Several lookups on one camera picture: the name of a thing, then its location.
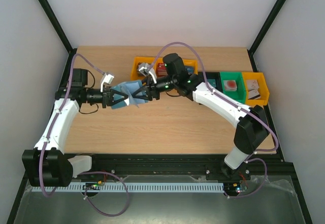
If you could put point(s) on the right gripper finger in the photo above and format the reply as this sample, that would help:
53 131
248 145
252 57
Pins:
143 92
142 98

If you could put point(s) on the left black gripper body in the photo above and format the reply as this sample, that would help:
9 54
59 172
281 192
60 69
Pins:
105 100

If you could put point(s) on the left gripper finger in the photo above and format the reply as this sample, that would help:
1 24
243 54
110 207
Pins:
119 103
117 94

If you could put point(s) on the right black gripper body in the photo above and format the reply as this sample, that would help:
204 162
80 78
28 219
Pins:
154 91

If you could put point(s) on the teal leather card holder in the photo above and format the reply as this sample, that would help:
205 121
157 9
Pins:
127 88

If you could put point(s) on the white pink credit card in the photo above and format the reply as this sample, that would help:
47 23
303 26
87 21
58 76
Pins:
253 94

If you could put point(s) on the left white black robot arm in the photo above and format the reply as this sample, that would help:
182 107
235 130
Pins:
46 164

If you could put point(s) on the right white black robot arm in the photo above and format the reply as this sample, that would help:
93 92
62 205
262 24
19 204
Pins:
250 123

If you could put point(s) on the blue card stack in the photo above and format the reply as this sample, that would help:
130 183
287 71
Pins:
190 69

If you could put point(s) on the teal card stack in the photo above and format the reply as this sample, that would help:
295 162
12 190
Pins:
212 82

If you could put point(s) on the red white card stack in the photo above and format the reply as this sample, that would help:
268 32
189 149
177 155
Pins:
230 85

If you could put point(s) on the white pink card stack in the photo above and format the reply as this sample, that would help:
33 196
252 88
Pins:
252 84

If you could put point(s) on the orange bin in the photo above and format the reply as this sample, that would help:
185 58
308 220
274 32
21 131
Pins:
135 74
191 62
263 89
159 60

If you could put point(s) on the black bin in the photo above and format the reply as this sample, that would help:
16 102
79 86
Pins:
216 76

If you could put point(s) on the green bin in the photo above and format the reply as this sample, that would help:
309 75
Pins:
240 94

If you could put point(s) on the far right orange bin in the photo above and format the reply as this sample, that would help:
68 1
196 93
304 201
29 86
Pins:
263 89

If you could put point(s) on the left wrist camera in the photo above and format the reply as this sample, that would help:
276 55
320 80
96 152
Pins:
106 80

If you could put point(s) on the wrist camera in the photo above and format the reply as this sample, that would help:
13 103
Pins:
106 80
145 70

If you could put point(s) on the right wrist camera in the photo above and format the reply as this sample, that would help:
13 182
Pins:
145 70

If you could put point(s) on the left black frame post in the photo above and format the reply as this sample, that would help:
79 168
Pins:
56 25

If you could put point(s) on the black frame post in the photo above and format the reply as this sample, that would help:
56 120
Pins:
266 26
56 25

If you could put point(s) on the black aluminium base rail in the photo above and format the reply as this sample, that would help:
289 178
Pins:
209 165

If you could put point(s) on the light blue cable duct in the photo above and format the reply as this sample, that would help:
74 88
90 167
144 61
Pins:
117 187

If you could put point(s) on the right black frame post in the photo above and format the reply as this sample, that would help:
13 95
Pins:
266 26

